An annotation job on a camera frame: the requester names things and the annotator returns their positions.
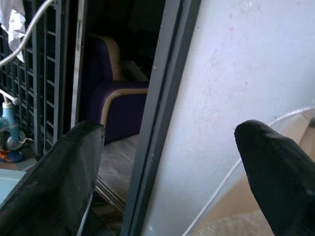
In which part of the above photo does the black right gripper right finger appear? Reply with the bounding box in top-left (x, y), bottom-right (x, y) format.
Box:
top-left (234, 119), bottom-right (315, 236)

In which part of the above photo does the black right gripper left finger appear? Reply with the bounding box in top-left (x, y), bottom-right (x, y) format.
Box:
top-left (0, 120), bottom-right (106, 236)

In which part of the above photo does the silver door track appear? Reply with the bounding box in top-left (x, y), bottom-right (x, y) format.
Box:
top-left (94, 179), bottom-right (126, 214)

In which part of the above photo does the blue and white tricycle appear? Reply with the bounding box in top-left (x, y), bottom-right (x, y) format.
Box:
top-left (0, 88), bottom-right (34, 163)

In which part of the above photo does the purple armchair with beige trim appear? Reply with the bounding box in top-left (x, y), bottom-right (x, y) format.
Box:
top-left (80, 33), bottom-right (150, 145)

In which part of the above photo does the white cloth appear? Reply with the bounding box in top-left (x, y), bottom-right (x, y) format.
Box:
top-left (0, 0), bottom-right (27, 62)

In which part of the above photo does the dark grey door frame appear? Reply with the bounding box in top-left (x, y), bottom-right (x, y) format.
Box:
top-left (120, 0), bottom-right (202, 236)

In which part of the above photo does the grey curved hose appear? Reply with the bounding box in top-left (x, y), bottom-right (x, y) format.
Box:
top-left (0, 0), bottom-right (55, 71)

